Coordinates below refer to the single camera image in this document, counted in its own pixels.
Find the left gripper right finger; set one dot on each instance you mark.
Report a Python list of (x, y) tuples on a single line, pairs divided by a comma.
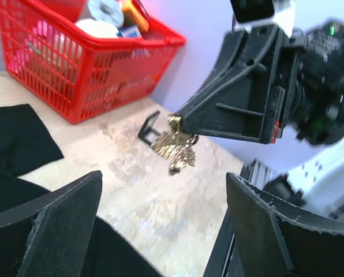
[(276, 238)]

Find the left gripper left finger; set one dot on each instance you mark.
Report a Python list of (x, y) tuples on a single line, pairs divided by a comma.
[(49, 236)]

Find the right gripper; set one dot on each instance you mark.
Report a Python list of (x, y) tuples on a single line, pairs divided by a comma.
[(242, 98)]

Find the pink gold brooch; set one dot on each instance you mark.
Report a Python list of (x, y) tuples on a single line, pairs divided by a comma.
[(176, 146)]

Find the black floral t-shirt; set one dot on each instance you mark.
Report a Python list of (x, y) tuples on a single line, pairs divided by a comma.
[(26, 145)]

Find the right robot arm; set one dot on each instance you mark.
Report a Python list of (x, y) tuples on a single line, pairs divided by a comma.
[(317, 116)]

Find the black brooch display box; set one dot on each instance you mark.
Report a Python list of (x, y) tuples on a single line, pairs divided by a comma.
[(147, 129)]

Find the blue white box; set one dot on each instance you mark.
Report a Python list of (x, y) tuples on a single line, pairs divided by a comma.
[(131, 31)]

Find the orange carton box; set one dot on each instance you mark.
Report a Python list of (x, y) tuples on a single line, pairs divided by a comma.
[(133, 16)]

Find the grey toilet paper roll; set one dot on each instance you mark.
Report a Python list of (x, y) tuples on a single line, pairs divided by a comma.
[(106, 10)]

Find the white paper roll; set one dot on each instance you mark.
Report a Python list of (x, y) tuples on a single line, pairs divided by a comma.
[(98, 29)]

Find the red plastic basket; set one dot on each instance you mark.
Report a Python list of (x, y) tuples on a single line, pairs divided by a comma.
[(96, 75)]

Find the pink package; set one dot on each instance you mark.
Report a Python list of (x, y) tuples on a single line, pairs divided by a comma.
[(44, 42)]

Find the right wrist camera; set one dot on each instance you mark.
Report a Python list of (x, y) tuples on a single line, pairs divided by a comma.
[(251, 13)]

